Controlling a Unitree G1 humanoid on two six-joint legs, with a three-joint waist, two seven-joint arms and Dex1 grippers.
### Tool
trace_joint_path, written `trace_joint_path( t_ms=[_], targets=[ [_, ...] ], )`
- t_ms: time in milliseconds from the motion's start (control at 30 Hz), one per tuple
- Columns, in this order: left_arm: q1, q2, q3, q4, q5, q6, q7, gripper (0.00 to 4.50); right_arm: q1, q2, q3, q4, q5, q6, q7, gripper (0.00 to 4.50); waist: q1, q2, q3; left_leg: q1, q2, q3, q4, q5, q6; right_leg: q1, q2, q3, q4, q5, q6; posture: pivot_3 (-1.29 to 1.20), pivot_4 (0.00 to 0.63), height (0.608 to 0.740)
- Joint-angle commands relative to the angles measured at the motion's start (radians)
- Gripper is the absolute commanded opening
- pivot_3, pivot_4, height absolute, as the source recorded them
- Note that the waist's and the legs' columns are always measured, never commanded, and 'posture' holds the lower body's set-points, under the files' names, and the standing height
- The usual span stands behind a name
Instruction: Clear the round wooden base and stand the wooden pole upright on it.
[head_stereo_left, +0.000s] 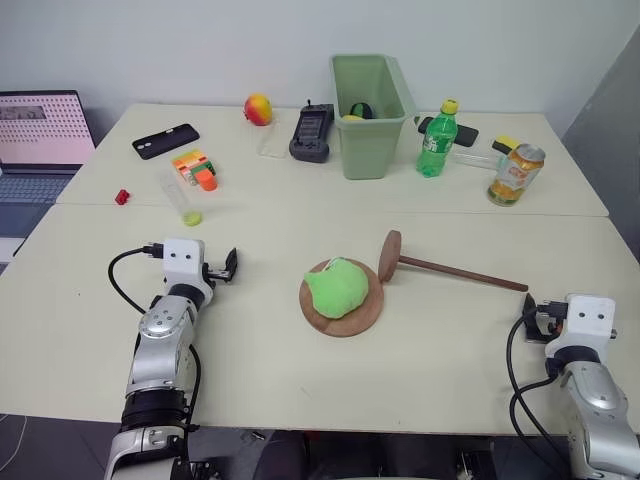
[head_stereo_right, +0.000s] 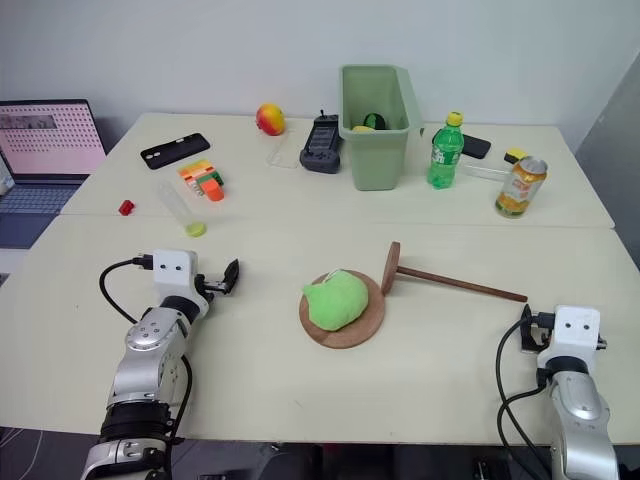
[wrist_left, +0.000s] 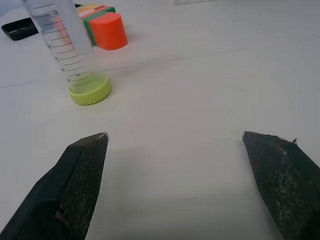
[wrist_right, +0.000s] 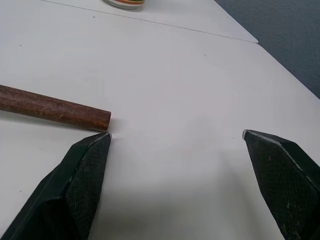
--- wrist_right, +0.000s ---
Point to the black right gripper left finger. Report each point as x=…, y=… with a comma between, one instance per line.
x=75, y=190

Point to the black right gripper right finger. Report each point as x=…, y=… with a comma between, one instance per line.
x=282, y=180

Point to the brown wooden rod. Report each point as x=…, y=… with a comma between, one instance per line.
x=50, y=108

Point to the white striped cup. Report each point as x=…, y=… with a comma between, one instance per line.
x=124, y=3

